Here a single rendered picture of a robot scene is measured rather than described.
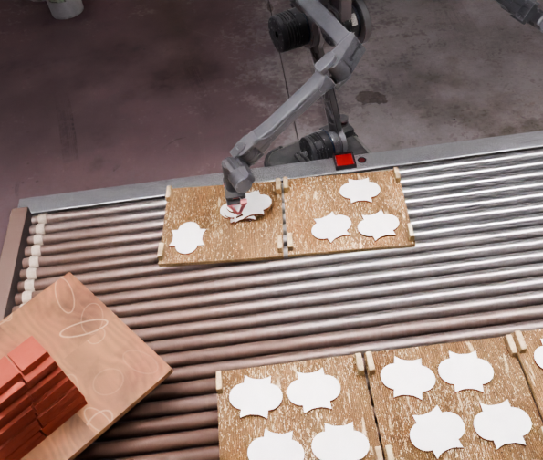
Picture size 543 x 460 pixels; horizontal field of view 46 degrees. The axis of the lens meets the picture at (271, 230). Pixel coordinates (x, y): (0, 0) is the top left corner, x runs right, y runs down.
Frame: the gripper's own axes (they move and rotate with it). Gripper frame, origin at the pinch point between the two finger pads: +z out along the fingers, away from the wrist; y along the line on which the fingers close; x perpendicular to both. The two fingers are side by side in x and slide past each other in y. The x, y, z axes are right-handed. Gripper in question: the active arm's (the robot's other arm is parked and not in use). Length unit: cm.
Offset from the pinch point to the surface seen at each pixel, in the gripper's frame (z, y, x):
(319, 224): 2.5, -13.0, -25.8
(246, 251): 3.8, -17.7, -0.4
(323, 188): 3.1, 4.2, -30.9
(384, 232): 2, -21, -45
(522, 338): 0, -69, -70
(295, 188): 3.3, 6.8, -21.3
